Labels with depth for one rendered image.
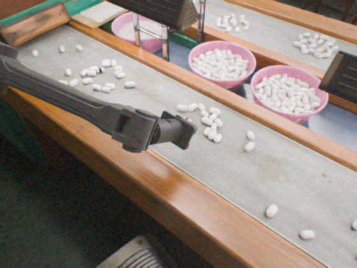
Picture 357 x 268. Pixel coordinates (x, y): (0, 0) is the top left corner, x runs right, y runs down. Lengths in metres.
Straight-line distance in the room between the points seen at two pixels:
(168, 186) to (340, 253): 0.44
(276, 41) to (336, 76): 0.76
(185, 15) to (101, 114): 0.33
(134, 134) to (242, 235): 0.35
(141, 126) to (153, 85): 0.52
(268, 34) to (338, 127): 0.54
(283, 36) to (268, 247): 0.97
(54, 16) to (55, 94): 0.80
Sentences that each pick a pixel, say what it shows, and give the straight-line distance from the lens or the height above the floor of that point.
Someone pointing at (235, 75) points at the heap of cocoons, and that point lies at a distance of 1.10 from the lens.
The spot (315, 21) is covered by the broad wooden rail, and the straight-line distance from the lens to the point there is 1.53.
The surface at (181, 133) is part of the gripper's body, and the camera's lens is 0.68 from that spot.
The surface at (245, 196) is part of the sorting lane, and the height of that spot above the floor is 0.74.
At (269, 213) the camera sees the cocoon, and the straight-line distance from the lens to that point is 0.75.
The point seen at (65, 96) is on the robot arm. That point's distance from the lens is 0.61.
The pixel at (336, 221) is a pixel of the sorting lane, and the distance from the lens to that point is 0.82.
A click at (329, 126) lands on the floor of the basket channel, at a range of 1.12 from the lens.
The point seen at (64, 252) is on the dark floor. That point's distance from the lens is 1.57.
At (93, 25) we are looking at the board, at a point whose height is 0.78.
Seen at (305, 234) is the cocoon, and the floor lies 0.76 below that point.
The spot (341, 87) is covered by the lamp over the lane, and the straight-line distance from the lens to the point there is 0.62.
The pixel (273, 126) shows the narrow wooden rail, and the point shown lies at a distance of 0.92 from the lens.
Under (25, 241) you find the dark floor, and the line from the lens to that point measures 1.68.
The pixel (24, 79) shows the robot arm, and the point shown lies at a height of 1.04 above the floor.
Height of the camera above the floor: 1.41
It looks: 50 degrees down
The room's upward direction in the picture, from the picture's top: straight up
